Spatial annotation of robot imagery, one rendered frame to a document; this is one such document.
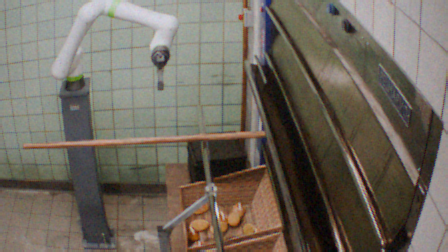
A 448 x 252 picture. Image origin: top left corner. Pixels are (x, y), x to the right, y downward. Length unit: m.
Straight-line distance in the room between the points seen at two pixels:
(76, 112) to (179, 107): 1.01
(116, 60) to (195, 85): 0.59
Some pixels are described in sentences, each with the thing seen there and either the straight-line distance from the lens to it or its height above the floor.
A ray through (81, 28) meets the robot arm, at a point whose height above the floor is 1.66.
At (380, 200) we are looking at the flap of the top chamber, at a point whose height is 1.75.
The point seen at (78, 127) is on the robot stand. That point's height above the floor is 0.97.
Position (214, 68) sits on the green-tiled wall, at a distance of 3.89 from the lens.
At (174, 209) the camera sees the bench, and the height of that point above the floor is 0.58.
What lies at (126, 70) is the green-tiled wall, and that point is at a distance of 3.87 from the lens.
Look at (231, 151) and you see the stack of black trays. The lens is 3.28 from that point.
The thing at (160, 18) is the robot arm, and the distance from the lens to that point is 2.84.
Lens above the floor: 2.55
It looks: 29 degrees down
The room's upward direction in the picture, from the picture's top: 1 degrees clockwise
